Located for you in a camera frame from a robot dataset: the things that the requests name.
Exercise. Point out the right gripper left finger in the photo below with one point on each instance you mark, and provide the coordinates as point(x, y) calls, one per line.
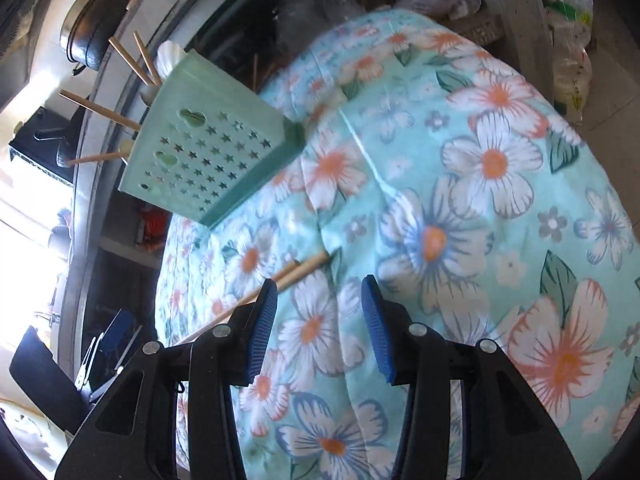
point(131, 432)

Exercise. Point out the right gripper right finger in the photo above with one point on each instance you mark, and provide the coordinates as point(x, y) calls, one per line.
point(506, 433)

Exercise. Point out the floral quilted table cloth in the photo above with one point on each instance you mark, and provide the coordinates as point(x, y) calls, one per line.
point(441, 171)

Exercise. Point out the bamboo chopstick in caddy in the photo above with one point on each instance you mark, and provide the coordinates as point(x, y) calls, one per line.
point(130, 61)
point(106, 157)
point(101, 110)
point(147, 58)

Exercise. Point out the mint green utensil caddy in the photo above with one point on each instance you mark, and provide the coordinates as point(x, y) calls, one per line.
point(207, 144)

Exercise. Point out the white shell-shaped spoon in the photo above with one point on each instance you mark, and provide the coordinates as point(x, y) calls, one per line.
point(168, 55)

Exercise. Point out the black wok on counter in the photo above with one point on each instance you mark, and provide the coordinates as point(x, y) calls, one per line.
point(86, 29)

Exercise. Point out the plastic bag of goods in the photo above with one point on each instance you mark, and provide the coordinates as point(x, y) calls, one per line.
point(570, 26)

